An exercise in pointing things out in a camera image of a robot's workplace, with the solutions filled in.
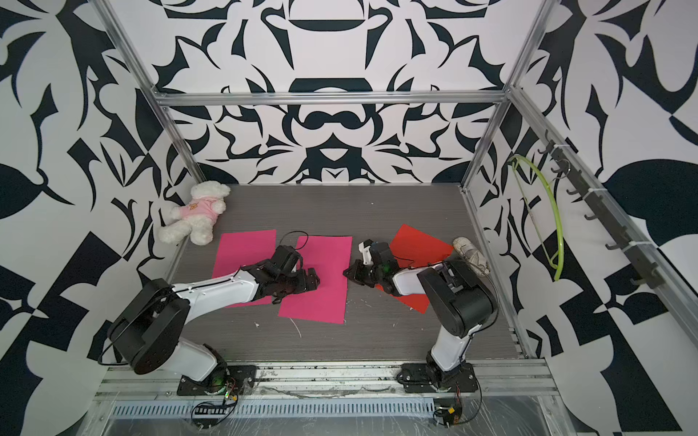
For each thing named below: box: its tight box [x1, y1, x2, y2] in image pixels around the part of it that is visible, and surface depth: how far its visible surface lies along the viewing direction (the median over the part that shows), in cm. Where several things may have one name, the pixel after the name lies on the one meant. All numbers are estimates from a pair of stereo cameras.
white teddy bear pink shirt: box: [159, 180, 231, 247], surface depth 104 cm
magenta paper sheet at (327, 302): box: [278, 235, 353, 325], surface depth 91 cm
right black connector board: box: [442, 406, 456, 429], surface depth 72 cm
